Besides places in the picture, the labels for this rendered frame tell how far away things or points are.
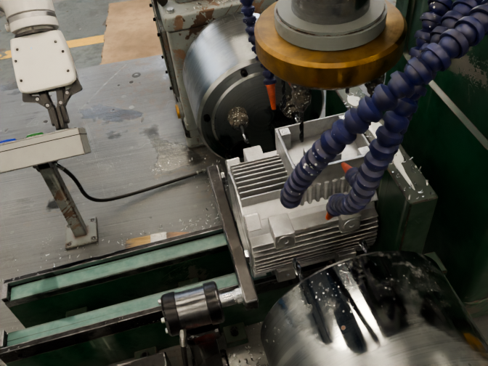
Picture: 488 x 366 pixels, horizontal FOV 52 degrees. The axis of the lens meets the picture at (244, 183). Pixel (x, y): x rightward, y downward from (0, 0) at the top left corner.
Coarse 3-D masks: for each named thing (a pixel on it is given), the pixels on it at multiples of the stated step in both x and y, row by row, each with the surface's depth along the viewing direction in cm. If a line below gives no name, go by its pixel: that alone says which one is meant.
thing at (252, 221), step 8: (232, 160) 80; (376, 192) 74; (376, 200) 74; (232, 208) 91; (248, 216) 72; (256, 216) 72; (248, 224) 72; (256, 224) 72; (360, 248) 83; (368, 248) 83
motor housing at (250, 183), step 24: (240, 168) 78; (264, 168) 76; (240, 192) 73; (264, 192) 74; (240, 216) 89; (264, 216) 74; (312, 216) 75; (336, 216) 74; (264, 240) 74; (312, 240) 75; (336, 240) 76; (264, 264) 76; (288, 264) 78
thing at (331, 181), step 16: (288, 128) 77; (304, 128) 78; (320, 128) 78; (288, 144) 77; (304, 144) 78; (352, 144) 77; (368, 144) 72; (288, 160) 72; (336, 160) 75; (352, 160) 71; (320, 176) 72; (336, 176) 72; (304, 192) 73; (320, 192) 74; (336, 192) 75
